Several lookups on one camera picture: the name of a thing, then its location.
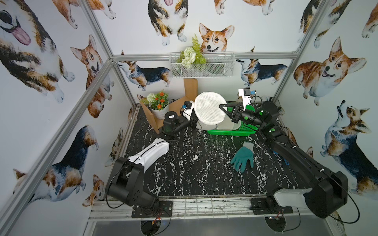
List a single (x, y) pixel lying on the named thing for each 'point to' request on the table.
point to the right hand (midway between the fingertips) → (225, 101)
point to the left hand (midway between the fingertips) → (200, 108)
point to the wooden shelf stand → (190, 92)
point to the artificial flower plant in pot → (157, 102)
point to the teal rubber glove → (244, 154)
